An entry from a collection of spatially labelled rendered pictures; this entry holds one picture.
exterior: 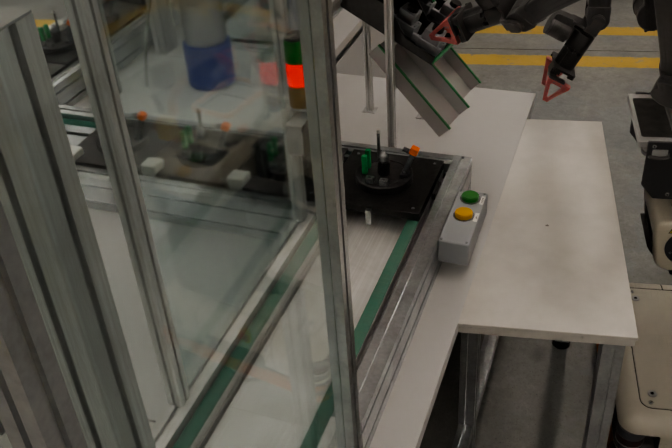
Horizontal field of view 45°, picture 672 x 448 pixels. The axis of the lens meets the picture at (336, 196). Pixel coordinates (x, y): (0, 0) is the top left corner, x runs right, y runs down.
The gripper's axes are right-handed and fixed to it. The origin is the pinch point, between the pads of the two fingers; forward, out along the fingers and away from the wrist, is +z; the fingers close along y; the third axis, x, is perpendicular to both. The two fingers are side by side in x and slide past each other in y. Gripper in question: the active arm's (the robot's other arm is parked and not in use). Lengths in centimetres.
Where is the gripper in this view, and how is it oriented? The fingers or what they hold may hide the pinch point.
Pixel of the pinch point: (436, 32)
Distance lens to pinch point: 205.3
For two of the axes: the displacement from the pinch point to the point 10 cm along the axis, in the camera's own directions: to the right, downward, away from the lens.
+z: -7.7, 1.7, 6.1
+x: 4.5, 8.3, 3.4
